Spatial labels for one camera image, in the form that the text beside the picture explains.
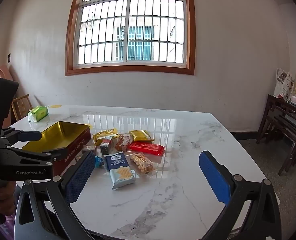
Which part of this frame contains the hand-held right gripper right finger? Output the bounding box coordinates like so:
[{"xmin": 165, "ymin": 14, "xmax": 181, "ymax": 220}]
[{"xmin": 199, "ymin": 151, "xmax": 282, "ymax": 240}]

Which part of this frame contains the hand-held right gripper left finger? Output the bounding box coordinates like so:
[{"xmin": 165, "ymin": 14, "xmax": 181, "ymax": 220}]
[{"xmin": 14, "ymin": 151, "xmax": 97, "ymax": 240}]

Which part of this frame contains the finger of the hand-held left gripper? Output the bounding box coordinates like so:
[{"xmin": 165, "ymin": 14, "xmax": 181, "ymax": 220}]
[
  {"xmin": 3, "ymin": 147, "xmax": 69, "ymax": 164},
  {"xmin": 1, "ymin": 127, "xmax": 42, "ymax": 148}
]

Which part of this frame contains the small orange snack packet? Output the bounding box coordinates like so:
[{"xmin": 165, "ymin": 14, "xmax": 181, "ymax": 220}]
[{"xmin": 82, "ymin": 144, "xmax": 97, "ymax": 154}]

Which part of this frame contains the red and gold tin box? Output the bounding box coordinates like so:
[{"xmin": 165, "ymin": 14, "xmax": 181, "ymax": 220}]
[{"xmin": 22, "ymin": 121, "xmax": 92, "ymax": 178}]

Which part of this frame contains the black sesame bar red label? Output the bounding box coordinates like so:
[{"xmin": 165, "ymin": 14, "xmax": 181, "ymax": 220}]
[{"xmin": 99, "ymin": 137, "xmax": 113, "ymax": 155}]

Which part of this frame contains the blue cracker packet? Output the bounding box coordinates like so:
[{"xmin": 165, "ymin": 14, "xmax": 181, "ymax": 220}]
[{"xmin": 104, "ymin": 152, "xmax": 136, "ymax": 190}]

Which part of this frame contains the orange-brown snack packet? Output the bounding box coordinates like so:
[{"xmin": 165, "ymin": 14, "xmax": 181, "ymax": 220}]
[{"xmin": 115, "ymin": 133, "xmax": 134, "ymax": 152}]

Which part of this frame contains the clear peanut snack packet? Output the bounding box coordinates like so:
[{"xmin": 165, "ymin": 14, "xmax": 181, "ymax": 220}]
[{"xmin": 129, "ymin": 152, "xmax": 158, "ymax": 177}]

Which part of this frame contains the red snack packet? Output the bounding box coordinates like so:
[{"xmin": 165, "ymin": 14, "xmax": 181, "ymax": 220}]
[{"xmin": 128, "ymin": 141, "xmax": 165, "ymax": 157}]

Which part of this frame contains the small gold snack packet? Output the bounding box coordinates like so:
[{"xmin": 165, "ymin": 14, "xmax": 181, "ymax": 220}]
[{"xmin": 128, "ymin": 130, "xmax": 155, "ymax": 142}]

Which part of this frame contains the person's left hand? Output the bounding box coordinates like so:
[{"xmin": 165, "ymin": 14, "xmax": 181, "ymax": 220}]
[{"xmin": 0, "ymin": 181, "xmax": 16, "ymax": 216}]

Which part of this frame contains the green tissue pack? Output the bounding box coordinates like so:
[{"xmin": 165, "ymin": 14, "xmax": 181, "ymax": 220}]
[{"xmin": 27, "ymin": 106, "xmax": 49, "ymax": 123}]

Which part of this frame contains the pink covered furniture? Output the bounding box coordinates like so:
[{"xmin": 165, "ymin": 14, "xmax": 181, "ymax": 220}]
[{"xmin": 0, "ymin": 64, "xmax": 20, "ymax": 120}]

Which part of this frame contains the large yellow snack packet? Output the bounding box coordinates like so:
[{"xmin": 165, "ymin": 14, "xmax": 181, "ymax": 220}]
[{"xmin": 92, "ymin": 129, "xmax": 119, "ymax": 145}]

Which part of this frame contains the dark wooden chair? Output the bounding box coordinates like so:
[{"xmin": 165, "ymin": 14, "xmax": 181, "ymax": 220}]
[{"xmin": 257, "ymin": 94, "xmax": 296, "ymax": 177}]

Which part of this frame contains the folded newspaper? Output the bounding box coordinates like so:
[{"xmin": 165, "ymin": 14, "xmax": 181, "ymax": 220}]
[{"xmin": 273, "ymin": 67, "xmax": 295, "ymax": 99}]

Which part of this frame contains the barred window with wooden frame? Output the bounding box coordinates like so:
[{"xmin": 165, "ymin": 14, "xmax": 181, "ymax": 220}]
[{"xmin": 65, "ymin": 0, "xmax": 196, "ymax": 76}]

